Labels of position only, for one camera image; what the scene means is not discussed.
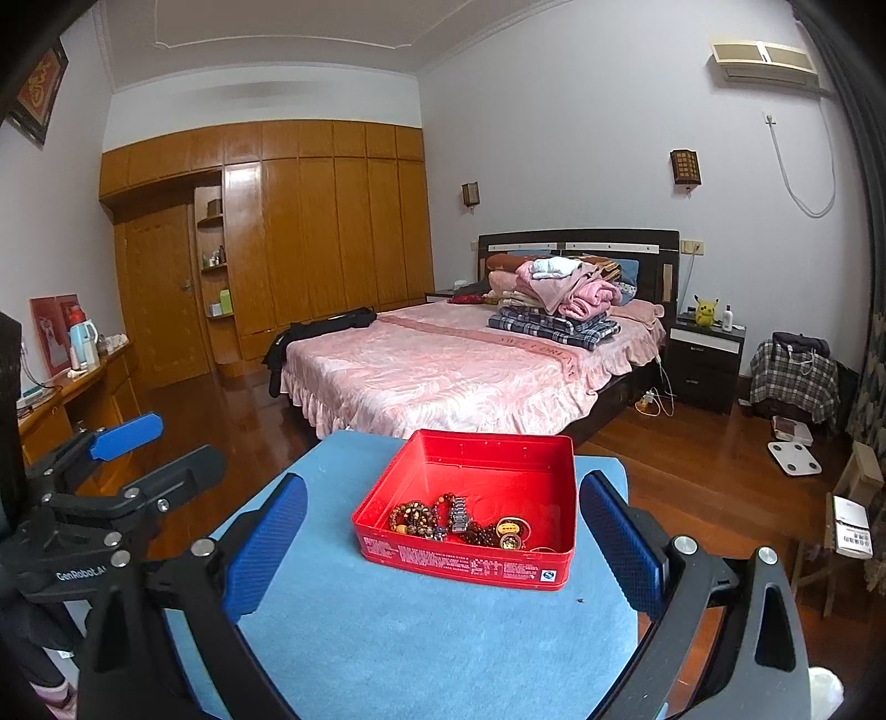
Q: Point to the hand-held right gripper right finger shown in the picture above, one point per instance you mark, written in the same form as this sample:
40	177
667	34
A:
623	547

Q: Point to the wall air conditioner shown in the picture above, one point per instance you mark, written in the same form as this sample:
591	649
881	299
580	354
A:
761	62

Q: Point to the wooden wardrobe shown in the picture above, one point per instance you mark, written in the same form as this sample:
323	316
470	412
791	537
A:
332	228

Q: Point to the red picture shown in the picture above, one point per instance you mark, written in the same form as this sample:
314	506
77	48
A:
48	332

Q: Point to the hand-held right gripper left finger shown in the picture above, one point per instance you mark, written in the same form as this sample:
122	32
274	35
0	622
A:
266	547

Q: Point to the blue pillow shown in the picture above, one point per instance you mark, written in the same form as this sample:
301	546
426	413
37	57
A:
628	273

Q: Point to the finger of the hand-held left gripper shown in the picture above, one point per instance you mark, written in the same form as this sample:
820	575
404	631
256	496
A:
187	471
128	433

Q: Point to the small wall lamp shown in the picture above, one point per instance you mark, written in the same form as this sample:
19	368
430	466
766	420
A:
471	195

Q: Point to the person's left forearm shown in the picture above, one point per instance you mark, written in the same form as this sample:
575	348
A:
28	658

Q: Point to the wooden stool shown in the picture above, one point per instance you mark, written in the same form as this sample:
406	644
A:
865	471

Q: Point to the silver wristwatch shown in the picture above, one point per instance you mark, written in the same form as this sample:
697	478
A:
460	516

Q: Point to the patterned curtain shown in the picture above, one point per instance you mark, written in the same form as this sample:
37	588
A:
869	277

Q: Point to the red tin box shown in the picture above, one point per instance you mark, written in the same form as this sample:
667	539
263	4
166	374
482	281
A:
471	564

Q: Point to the white wall pipe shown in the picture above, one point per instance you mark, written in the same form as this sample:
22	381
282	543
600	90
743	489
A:
781	163

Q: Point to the white printed carton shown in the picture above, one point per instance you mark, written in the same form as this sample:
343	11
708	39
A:
851	526

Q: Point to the plaid bag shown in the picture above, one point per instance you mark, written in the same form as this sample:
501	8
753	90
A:
789	381

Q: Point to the bed with pink bedspread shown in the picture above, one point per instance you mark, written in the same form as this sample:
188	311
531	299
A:
429	360

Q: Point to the large wall lamp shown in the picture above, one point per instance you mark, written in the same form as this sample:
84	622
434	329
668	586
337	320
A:
685	167

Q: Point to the white bottle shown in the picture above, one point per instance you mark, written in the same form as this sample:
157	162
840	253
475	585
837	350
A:
729	318

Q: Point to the white bathroom scale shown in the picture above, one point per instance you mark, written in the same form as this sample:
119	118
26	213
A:
794	458

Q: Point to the yellow plush toy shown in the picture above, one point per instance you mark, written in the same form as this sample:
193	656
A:
706	311

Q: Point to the blue and white thermos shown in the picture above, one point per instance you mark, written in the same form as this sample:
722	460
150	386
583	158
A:
83	339

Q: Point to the framed wall picture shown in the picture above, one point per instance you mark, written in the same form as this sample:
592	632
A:
38	90

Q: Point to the pile of folded clothes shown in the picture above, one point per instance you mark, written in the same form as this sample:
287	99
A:
554	304

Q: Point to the wooden desk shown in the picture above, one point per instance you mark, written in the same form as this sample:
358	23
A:
83	401

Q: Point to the green box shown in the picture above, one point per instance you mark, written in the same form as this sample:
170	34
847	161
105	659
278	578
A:
226	303

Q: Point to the wall socket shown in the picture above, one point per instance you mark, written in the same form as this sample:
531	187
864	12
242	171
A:
693	246

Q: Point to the dark nightstand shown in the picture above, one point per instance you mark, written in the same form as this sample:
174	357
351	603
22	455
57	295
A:
699	367

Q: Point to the black jacket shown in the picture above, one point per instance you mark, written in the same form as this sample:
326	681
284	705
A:
325	324

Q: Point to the wooden door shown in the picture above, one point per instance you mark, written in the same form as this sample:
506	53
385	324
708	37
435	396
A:
163	298

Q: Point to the white flat box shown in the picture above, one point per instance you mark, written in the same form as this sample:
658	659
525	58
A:
792	428

